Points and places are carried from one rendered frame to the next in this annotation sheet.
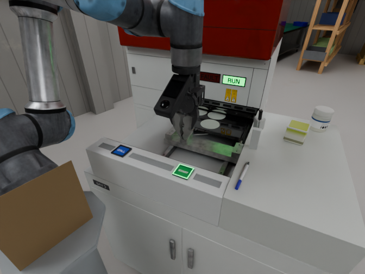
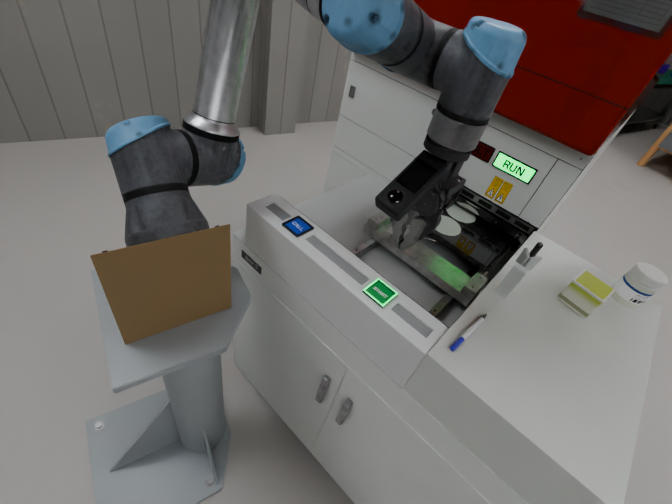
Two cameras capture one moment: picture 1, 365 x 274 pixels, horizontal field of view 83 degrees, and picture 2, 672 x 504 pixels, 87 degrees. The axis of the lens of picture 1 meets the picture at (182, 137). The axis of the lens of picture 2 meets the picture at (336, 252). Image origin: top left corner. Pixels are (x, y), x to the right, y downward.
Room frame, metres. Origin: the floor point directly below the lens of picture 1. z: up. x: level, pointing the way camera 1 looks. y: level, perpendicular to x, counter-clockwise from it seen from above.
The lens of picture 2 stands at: (-0.01, 0.05, 1.51)
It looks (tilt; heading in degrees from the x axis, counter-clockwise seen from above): 42 degrees down; 7
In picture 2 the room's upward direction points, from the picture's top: 15 degrees clockwise
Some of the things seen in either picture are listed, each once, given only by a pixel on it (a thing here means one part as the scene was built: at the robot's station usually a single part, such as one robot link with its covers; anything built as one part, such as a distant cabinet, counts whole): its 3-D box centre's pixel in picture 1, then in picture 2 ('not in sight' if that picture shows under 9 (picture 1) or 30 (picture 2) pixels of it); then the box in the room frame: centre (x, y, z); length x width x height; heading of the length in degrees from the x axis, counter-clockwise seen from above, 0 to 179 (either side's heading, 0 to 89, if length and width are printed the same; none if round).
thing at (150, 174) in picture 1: (152, 175); (331, 279); (0.57, 0.11, 0.89); 0.55 x 0.09 x 0.14; 64
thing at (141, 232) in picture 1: (205, 216); (383, 359); (0.73, -0.13, 0.41); 0.96 x 0.64 x 0.82; 64
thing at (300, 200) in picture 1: (287, 167); (544, 343); (0.61, -0.41, 0.89); 0.62 x 0.35 x 0.14; 154
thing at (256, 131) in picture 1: (257, 130); (519, 270); (0.66, -0.28, 1.03); 0.06 x 0.04 x 0.13; 154
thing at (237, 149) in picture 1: (237, 150); (474, 285); (0.72, -0.24, 0.89); 0.08 x 0.03 x 0.03; 154
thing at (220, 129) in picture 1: (216, 115); (460, 213); (1.04, -0.19, 0.90); 0.34 x 0.34 x 0.01; 64
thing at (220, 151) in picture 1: (201, 145); (419, 256); (0.79, -0.09, 0.87); 0.36 x 0.08 x 0.03; 64
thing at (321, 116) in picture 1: (320, 118); (637, 285); (0.79, -0.60, 1.01); 0.07 x 0.07 x 0.10
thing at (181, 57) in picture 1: (184, 56); (453, 128); (0.52, -0.01, 1.33); 0.08 x 0.08 x 0.05
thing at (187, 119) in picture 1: (190, 124); (420, 231); (0.52, -0.02, 1.14); 0.06 x 0.03 x 0.09; 154
